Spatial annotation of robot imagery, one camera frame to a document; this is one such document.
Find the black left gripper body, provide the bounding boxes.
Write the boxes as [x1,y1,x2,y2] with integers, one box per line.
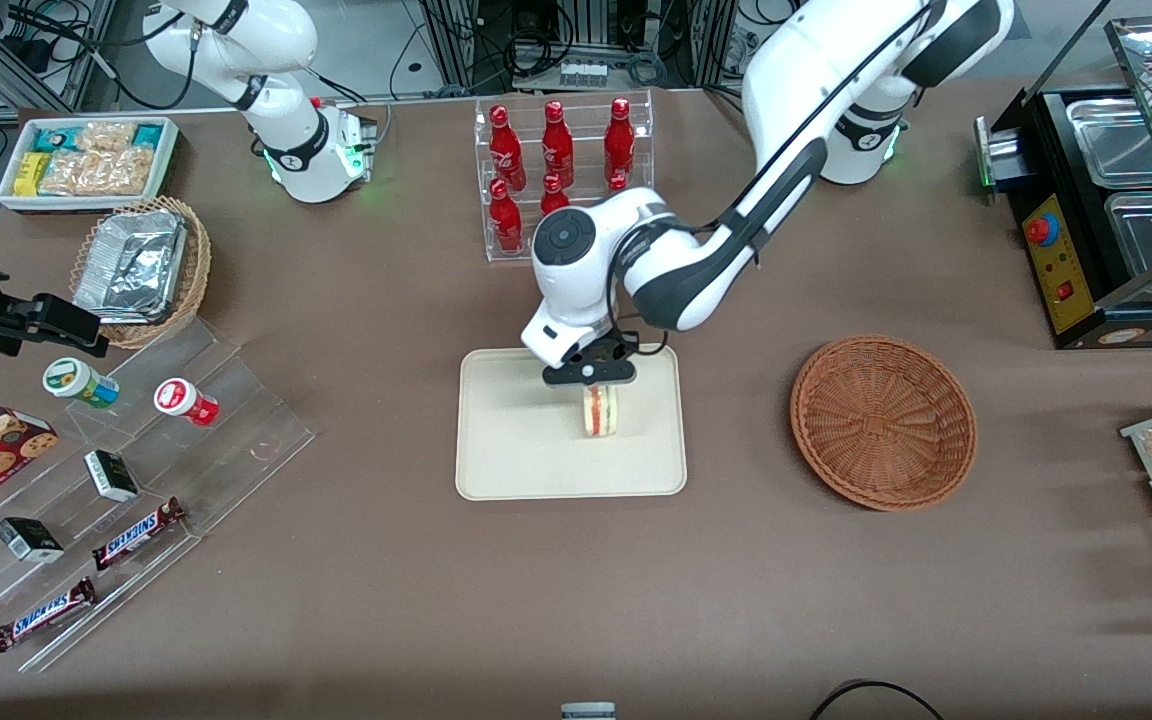
[543,333,640,388]

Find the triangular sandwich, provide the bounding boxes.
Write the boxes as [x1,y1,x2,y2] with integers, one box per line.
[581,384,624,441]

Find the beige rectangular tray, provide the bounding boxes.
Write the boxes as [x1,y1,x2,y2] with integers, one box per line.
[455,343,689,501]

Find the light wicker basket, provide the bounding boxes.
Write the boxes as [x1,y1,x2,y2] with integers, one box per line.
[68,195,213,350]

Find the round brown wicker basket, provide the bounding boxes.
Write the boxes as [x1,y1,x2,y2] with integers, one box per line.
[789,334,979,513]

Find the green lid yogurt cup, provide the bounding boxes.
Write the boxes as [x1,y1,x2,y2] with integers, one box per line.
[42,357,122,411]

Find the aluminium foil containers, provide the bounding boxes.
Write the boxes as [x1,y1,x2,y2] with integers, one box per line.
[72,209,189,326]

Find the white snack bin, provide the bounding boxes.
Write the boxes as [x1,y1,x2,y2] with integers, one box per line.
[0,116,182,214]

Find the red lid yogurt cup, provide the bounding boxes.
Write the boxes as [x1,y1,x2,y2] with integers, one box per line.
[153,377,221,429]

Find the yellow snack packet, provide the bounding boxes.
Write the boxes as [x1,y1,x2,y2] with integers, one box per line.
[13,152,53,198]

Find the small black carton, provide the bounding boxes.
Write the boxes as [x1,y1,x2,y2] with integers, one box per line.
[0,516,66,565]
[83,449,141,504]

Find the clear acrylic bottle rack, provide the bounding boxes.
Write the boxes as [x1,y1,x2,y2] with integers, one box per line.
[474,88,655,264]

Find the clear acrylic stepped display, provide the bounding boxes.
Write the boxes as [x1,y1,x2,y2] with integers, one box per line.
[0,317,319,674]

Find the small clear bag of crackers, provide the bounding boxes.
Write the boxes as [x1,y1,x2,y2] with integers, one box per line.
[75,121,138,154]

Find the snickers bar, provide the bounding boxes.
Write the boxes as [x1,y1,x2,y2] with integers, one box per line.
[0,577,99,654]
[91,497,188,573]

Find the black food warmer machine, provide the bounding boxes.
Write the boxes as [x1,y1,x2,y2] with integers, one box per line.
[974,15,1152,351]

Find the black cable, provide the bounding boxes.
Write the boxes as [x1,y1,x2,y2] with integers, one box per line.
[808,679,947,720]

